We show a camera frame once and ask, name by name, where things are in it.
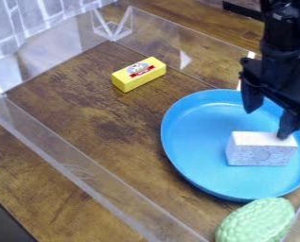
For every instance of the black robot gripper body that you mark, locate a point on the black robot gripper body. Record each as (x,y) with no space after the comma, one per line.
(275,72)

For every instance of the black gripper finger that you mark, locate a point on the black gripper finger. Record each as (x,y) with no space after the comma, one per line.
(289,124)
(251,97)

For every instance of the white speckled block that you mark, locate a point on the white speckled block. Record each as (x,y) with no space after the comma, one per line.
(258,149)

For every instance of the blue round tray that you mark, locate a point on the blue round tray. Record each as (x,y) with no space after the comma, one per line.
(194,131)

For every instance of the black bar on table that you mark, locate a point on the black bar on table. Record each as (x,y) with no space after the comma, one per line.
(241,10)

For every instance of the yellow toy block with label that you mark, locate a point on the yellow toy block with label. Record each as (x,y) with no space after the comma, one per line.
(138,74)

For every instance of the green bumpy toy vegetable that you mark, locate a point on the green bumpy toy vegetable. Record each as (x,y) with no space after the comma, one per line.
(259,221)

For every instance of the clear acrylic enclosure wall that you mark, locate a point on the clear acrylic enclosure wall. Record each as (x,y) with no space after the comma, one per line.
(84,174)

